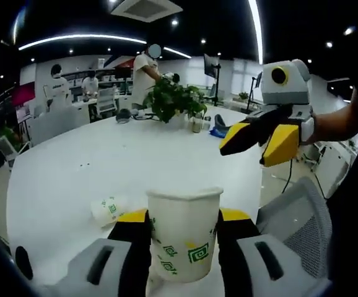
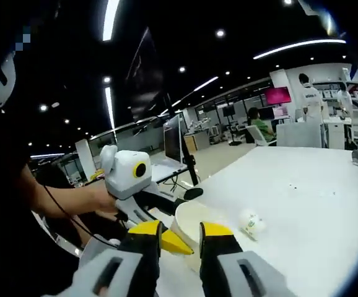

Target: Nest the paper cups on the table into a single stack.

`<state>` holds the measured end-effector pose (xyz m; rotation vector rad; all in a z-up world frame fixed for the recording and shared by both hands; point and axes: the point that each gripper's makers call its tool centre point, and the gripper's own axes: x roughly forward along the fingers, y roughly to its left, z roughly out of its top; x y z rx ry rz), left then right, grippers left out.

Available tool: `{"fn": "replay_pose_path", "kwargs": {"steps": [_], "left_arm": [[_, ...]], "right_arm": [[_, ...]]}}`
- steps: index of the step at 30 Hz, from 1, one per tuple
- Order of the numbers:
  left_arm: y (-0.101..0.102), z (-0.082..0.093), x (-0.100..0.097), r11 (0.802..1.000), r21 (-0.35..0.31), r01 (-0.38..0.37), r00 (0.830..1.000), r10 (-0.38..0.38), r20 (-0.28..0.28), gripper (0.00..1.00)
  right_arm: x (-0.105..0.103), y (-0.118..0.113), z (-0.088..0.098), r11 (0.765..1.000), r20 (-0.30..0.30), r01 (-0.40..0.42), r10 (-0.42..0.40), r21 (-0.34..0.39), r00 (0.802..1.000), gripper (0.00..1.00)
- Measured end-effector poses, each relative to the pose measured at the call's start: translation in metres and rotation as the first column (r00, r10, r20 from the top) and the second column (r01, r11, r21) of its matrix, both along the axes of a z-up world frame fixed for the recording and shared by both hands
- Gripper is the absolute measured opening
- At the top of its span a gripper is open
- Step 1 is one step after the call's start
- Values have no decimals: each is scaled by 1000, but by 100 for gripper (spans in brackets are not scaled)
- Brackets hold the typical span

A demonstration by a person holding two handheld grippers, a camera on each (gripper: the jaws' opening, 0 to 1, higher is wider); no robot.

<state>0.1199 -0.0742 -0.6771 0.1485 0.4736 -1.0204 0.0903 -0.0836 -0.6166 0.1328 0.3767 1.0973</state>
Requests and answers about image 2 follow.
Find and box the straight ceiling light strip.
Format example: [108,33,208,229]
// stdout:
[102,0,121,41]

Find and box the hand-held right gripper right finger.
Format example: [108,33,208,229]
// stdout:
[199,222,290,297]

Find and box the person's dark shirt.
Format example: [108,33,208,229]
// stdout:
[0,101,81,297]

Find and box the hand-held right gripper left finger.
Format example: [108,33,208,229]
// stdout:
[53,220,163,297]

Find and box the white laptop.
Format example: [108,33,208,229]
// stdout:
[149,113,188,183]

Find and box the curved ceiling light strip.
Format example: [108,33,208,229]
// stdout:
[253,38,347,60]

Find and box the black laptop cable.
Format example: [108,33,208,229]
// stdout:
[163,176,180,193]

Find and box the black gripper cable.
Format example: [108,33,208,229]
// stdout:
[42,184,120,245]

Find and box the black laptop stand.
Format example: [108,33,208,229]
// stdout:
[181,132,200,187]

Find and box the dark monitor on rolling stand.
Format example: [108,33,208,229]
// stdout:
[222,105,242,146]

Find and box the white paper cup green print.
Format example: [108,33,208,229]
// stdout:
[169,201,222,273]
[238,209,267,241]

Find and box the white table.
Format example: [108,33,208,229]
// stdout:
[157,145,358,297]

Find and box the pink sign board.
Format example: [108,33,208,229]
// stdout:
[273,106,291,118]

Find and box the white partition panel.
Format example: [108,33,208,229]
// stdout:
[276,122,322,149]

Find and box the black computer mouse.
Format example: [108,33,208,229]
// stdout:
[185,187,204,200]

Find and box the pink display screen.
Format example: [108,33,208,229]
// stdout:
[264,87,292,106]

